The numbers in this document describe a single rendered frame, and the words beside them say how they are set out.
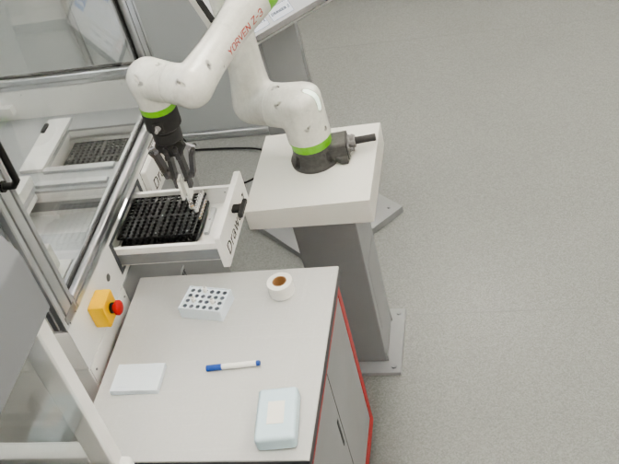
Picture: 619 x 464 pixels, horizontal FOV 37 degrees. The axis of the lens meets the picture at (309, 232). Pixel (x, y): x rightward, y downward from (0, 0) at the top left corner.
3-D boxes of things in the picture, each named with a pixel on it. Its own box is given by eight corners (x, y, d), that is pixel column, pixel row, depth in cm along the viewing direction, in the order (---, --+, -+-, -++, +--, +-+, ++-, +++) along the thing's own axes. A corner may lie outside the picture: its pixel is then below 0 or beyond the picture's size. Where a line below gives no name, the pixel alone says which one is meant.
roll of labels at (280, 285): (300, 287, 246) (297, 276, 243) (284, 304, 242) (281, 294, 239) (280, 279, 250) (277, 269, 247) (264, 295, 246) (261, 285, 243)
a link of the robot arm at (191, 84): (238, 15, 241) (224, -18, 233) (274, 19, 236) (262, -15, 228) (169, 114, 225) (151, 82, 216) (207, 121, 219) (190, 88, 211)
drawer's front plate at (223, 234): (249, 199, 270) (239, 169, 263) (230, 268, 248) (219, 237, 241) (243, 199, 270) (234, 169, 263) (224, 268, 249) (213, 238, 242)
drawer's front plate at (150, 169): (179, 144, 300) (169, 116, 293) (157, 201, 278) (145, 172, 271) (173, 144, 300) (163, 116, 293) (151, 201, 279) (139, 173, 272)
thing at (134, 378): (167, 366, 234) (165, 362, 233) (158, 393, 227) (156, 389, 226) (121, 368, 237) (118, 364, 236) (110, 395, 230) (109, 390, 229)
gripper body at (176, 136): (145, 135, 234) (155, 164, 240) (177, 133, 232) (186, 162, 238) (152, 119, 239) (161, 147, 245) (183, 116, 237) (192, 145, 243)
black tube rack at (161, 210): (212, 209, 267) (205, 192, 263) (198, 250, 254) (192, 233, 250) (141, 214, 272) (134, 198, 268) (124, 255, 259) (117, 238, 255)
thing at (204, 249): (240, 199, 268) (235, 182, 264) (223, 260, 249) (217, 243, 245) (114, 209, 277) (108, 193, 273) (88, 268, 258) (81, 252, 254)
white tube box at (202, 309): (234, 298, 248) (230, 288, 245) (223, 321, 242) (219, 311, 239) (193, 295, 252) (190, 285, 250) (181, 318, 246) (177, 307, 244)
